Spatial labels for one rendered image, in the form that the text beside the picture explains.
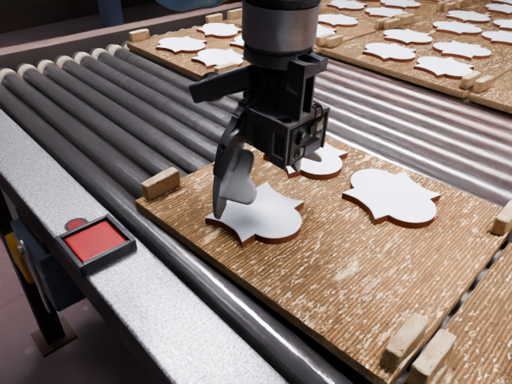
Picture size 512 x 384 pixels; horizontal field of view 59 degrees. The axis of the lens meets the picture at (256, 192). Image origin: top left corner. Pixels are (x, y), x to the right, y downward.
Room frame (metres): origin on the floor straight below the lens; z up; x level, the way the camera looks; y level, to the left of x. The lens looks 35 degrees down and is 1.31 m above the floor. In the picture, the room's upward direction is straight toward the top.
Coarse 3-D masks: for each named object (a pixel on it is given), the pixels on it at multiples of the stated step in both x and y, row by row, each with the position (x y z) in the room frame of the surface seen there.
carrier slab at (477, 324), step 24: (504, 264) 0.39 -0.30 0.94; (480, 288) 0.35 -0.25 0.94; (504, 288) 0.35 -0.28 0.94; (456, 312) 0.32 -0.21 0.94; (480, 312) 0.32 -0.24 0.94; (504, 312) 0.32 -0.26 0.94; (456, 336) 0.29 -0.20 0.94; (480, 336) 0.29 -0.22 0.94; (504, 336) 0.29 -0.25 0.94; (456, 360) 0.26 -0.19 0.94; (480, 360) 0.26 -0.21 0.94; (504, 360) 0.26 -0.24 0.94
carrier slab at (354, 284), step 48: (336, 144) 0.69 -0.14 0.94; (192, 192) 0.54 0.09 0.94; (288, 192) 0.54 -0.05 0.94; (336, 192) 0.54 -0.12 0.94; (192, 240) 0.43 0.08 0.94; (336, 240) 0.43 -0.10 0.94; (384, 240) 0.43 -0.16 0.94; (432, 240) 0.43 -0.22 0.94; (480, 240) 0.43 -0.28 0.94; (288, 288) 0.35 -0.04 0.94; (336, 288) 0.35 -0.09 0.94; (384, 288) 0.35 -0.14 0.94; (432, 288) 0.35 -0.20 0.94; (336, 336) 0.29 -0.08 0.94; (384, 336) 0.29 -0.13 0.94
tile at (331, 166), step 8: (320, 152) 0.64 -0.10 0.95; (328, 152) 0.64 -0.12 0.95; (336, 152) 0.64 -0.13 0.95; (344, 152) 0.64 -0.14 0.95; (304, 160) 0.61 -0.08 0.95; (328, 160) 0.61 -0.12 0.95; (336, 160) 0.61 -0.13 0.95; (288, 168) 0.59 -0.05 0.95; (304, 168) 0.59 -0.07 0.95; (312, 168) 0.59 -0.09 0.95; (320, 168) 0.59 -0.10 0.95; (328, 168) 0.59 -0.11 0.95; (336, 168) 0.59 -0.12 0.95; (288, 176) 0.58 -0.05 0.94; (296, 176) 0.58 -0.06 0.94; (304, 176) 0.58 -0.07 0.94; (312, 176) 0.57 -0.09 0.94; (320, 176) 0.57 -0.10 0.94; (328, 176) 0.57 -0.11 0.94; (336, 176) 0.58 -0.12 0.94
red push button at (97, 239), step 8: (104, 224) 0.47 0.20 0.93; (80, 232) 0.46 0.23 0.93; (88, 232) 0.46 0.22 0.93; (96, 232) 0.46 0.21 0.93; (104, 232) 0.46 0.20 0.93; (112, 232) 0.46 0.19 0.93; (64, 240) 0.44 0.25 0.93; (72, 240) 0.44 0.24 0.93; (80, 240) 0.44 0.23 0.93; (88, 240) 0.44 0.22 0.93; (96, 240) 0.44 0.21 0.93; (104, 240) 0.44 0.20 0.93; (112, 240) 0.44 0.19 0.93; (120, 240) 0.44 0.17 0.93; (72, 248) 0.43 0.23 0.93; (80, 248) 0.42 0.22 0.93; (88, 248) 0.42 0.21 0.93; (96, 248) 0.42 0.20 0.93; (104, 248) 0.42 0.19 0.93; (80, 256) 0.41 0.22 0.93; (88, 256) 0.41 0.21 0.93
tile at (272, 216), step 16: (272, 192) 0.52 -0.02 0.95; (240, 208) 0.48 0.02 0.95; (256, 208) 0.48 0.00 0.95; (272, 208) 0.48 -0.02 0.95; (288, 208) 0.48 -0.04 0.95; (208, 224) 0.46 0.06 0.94; (224, 224) 0.45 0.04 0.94; (240, 224) 0.45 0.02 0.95; (256, 224) 0.45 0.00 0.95; (272, 224) 0.45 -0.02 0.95; (288, 224) 0.45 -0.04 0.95; (240, 240) 0.42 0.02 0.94; (256, 240) 0.43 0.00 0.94; (272, 240) 0.42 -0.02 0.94; (288, 240) 0.43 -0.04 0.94
